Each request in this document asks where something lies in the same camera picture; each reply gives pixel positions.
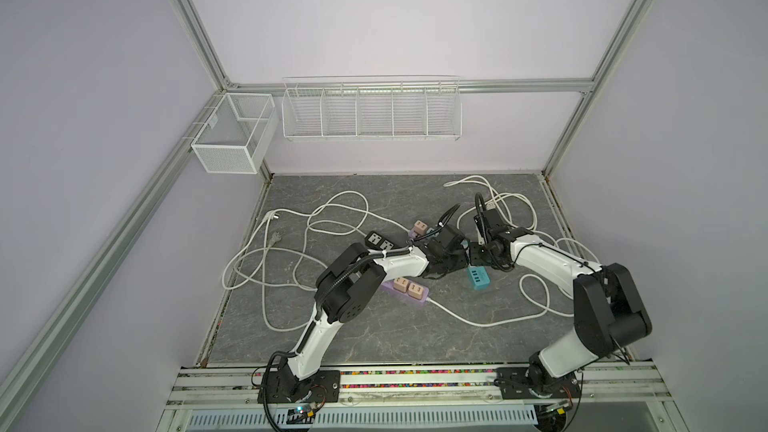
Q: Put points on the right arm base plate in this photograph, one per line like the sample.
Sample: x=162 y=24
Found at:
x=533 y=382

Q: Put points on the teal power strip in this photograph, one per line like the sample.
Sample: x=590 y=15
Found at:
x=479 y=277

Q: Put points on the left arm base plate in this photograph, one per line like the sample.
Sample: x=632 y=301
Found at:
x=283 y=388

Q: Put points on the grey wall plug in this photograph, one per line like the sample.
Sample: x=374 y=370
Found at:
x=273 y=239

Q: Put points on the purple power strip front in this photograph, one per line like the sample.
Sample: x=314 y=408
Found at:
x=387 y=286

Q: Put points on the white mesh box basket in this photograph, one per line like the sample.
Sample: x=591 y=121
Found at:
x=236 y=135

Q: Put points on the pink plug strip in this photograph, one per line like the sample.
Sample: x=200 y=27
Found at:
x=416 y=291
x=401 y=284

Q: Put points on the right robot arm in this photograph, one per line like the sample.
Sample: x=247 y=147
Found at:
x=608 y=312

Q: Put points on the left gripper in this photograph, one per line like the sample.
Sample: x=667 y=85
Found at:
x=463 y=261

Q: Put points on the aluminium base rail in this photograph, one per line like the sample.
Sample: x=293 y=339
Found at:
x=397 y=384

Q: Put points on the black power strip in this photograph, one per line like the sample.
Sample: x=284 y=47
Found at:
x=376 y=241

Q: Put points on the white wire basket rack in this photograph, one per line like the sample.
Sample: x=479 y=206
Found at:
x=363 y=108

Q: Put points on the pink plug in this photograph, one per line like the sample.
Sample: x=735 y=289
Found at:
x=419 y=225

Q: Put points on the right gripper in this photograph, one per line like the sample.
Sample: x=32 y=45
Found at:
x=473 y=257

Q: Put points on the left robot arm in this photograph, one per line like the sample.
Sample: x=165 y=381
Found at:
x=347 y=286

